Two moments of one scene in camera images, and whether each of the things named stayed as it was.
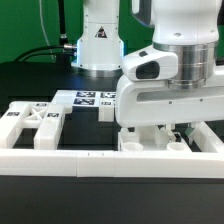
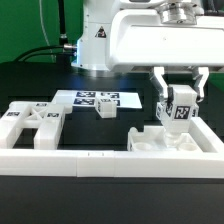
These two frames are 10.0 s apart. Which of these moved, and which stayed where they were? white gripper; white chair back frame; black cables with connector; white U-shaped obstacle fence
Moved: white gripper
Stayed: white U-shaped obstacle fence; white chair back frame; black cables with connector
